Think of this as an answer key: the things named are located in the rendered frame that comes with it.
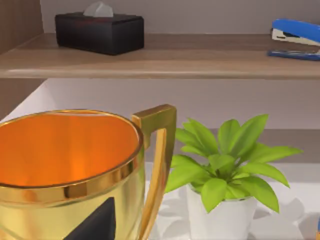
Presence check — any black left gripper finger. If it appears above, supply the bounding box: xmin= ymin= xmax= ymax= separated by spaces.
xmin=62 ymin=197 xmax=117 ymax=240

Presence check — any gold trophy cup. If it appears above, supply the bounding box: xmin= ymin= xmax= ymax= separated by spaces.
xmin=0 ymin=104 xmax=177 ymax=240

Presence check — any green plant in white pot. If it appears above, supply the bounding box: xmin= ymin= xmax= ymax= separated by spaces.
xmin=163 ymin=114 xmax=305 ymax=240

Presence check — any wooden open shelf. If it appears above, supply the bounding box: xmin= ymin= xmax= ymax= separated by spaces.
xmin=0 ymin=0 xmax=320 ymax=166

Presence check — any black tissue box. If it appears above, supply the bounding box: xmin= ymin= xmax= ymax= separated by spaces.
xmin=54 ymin=12 xmax=145 ymax=56

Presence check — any white tissue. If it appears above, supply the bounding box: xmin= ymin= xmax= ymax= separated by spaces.
xmin=83 ymin=0 xmax=115 ymax=19

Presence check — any blue stapler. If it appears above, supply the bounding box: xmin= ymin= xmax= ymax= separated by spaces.
xmin=266 ymin=18 xmax=320 ymax=62

